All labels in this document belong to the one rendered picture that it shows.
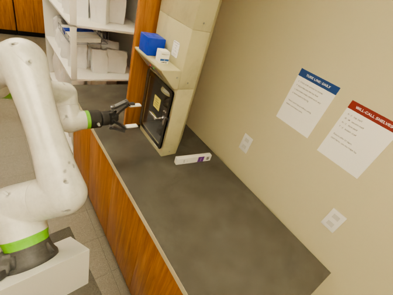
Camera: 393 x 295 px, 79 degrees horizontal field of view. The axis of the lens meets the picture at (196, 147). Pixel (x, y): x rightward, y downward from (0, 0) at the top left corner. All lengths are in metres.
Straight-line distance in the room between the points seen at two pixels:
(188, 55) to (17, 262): 1.04
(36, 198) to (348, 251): 1.31
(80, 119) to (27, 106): 0.48
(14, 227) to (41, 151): 0.24
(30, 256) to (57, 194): 0.22
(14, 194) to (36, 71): 0.35
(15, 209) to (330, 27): 1.35
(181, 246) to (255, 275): 0.35
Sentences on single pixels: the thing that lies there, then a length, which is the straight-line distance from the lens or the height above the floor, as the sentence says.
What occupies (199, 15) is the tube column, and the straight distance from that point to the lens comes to 1.23.
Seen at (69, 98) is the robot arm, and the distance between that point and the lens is 1.27.
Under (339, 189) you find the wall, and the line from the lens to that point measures 1.33.
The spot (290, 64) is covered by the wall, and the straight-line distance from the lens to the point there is 1.37.
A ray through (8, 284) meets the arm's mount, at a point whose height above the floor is 1.15.
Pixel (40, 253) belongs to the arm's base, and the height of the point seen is 1.13.
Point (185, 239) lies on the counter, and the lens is 1.20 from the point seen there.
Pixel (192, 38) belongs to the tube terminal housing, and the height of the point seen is 1.67.
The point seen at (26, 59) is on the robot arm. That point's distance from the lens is 0.84.
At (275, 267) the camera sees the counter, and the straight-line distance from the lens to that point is 1.32.
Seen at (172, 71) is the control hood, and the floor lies 1.51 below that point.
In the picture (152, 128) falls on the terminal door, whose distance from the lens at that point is 1.56.
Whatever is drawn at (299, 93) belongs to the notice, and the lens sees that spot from 1.34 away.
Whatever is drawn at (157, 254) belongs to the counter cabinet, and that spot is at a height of 0.79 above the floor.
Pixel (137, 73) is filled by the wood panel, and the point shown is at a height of 1.33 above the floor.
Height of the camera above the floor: 1.92
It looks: 34 degrees down
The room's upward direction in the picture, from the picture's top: 19 degrees clockwise
